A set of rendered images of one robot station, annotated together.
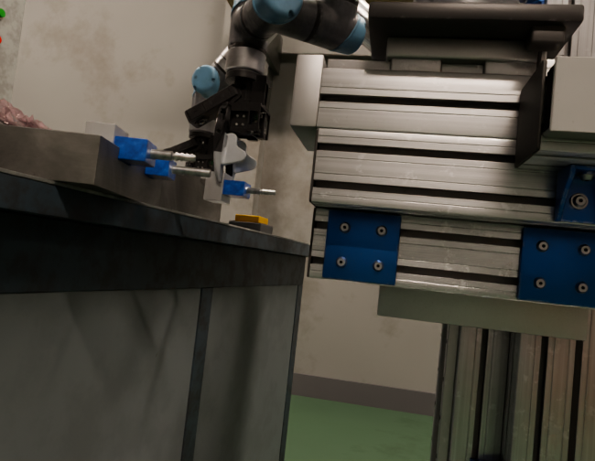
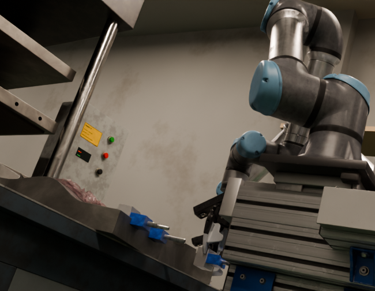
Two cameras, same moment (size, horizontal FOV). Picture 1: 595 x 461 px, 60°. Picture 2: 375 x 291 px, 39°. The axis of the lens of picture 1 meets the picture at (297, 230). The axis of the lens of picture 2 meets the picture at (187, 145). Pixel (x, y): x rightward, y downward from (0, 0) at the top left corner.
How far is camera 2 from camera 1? 60 cm
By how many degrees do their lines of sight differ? 30
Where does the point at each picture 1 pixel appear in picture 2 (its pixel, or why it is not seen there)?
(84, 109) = (165, 207)
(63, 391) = not seen: outside the picture
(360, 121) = (254, 215)
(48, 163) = (94, 220)
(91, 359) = not seen: outside the picture
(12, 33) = (116, 152)
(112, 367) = not seen: outside the picture
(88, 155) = (112, 219)
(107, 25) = (194, 144)
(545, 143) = (322, 230)
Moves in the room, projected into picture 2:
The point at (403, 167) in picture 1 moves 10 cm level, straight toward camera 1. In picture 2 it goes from (272, 242) to (252, 226)
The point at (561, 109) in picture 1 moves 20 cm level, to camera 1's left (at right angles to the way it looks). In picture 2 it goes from (322, 212) to (215, 192)
